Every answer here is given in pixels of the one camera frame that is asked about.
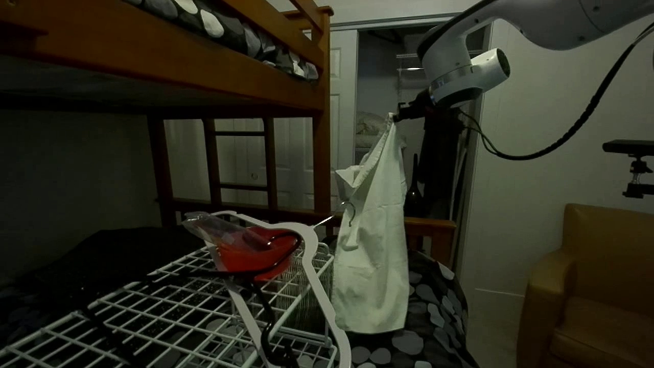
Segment white folded pillows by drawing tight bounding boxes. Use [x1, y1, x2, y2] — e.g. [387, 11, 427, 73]
[351, 111, 393, 155]

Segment black hanging coat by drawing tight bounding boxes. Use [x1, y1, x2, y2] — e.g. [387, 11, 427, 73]
[405, 109, 468, 221]

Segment polka dot bed cover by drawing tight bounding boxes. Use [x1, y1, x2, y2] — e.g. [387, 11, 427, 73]
[336, 248, 480, 368]

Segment red item in plastic bag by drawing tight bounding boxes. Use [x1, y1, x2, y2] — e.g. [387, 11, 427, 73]
[181, 212, 307, 286]

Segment tan leather armchair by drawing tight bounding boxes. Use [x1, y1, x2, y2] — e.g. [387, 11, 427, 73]
[514, 200, 654, 368]

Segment polka dot mattress bedding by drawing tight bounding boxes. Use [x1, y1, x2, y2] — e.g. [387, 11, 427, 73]
[127, 0, 322, 83]

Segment white plastic clothes hanger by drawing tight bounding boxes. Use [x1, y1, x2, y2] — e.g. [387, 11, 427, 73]
[195, 208, 356, 368]

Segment black blanket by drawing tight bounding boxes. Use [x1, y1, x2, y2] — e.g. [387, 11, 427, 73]
[0, 225, 208, 345]

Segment white wire basket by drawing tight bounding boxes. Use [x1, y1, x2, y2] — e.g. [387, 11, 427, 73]
[0, 241, 343, 368]

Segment white closet shelf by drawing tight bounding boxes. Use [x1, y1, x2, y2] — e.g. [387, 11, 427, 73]
[391, 47, 437, 77]

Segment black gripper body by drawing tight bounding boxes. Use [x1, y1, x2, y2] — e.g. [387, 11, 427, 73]
[398, 88, 451, 126]

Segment wooden bunk bed frame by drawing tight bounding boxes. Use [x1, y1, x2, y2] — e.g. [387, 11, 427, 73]
[0, 0, 460, 271]

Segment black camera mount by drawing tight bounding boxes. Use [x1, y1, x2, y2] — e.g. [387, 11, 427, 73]
[601, 138, 654, 200]

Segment black clothes hanger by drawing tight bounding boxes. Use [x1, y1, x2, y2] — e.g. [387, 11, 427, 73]
[221, 271, 303, 368]

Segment white towel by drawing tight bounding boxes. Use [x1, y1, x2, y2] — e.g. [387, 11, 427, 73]
[329, 113, 412, 337]

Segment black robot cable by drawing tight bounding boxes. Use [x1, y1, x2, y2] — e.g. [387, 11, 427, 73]
[456, 18, 654, 164]

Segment black upright bottle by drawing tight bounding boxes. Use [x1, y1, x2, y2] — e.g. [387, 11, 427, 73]
[403, 152, 429, 221]

